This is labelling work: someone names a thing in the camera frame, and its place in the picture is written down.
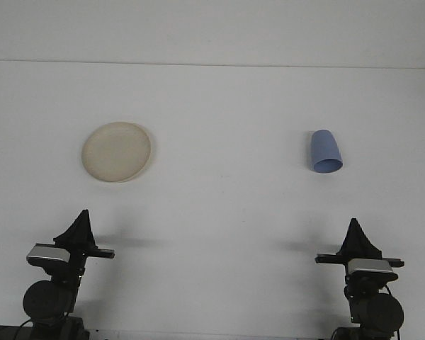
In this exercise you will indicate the pale blue cup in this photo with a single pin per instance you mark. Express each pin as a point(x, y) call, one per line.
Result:
point(324, 148)

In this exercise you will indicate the pale round plate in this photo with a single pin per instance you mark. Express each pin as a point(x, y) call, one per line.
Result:
point(117, 152)

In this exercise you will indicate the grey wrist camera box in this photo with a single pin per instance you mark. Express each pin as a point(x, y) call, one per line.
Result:
point(370, 265)
point(47, 254)

